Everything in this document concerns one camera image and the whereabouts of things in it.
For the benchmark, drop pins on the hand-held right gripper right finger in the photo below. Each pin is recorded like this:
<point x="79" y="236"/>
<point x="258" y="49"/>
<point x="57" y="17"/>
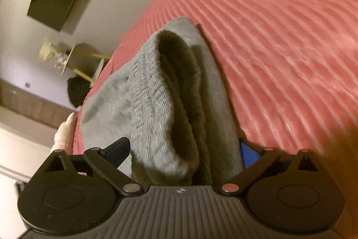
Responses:
<point x="249" y="156"/>

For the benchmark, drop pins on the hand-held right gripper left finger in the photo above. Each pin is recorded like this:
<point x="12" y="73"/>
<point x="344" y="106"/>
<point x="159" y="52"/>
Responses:
<point x="120" y="149"/>

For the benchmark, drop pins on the grey fleece pants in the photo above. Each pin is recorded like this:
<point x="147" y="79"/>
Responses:
<point x="156" y="104"/>

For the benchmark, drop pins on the long pink printed pillow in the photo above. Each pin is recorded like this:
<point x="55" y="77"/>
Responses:
<point x="65" y="132"/>

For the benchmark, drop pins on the black plush bundle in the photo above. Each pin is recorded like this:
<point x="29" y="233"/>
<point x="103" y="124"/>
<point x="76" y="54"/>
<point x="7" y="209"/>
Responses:
<point x="77" y="92"/>

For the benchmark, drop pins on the yellow-legged side table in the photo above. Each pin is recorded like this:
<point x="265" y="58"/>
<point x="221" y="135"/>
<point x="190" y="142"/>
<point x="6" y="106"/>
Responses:
<point x="81" y="55"/>

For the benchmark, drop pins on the wooden wardrobe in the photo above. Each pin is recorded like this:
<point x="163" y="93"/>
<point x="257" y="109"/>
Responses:
<point x="28" y="106"/>

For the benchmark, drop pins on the red ribbed blanket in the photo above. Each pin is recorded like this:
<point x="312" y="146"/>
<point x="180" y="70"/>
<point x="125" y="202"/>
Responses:
<point x="279" y="45"/>

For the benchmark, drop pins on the decor on side table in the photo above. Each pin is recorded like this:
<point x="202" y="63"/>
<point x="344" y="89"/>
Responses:
<point x="51" y="52"/>

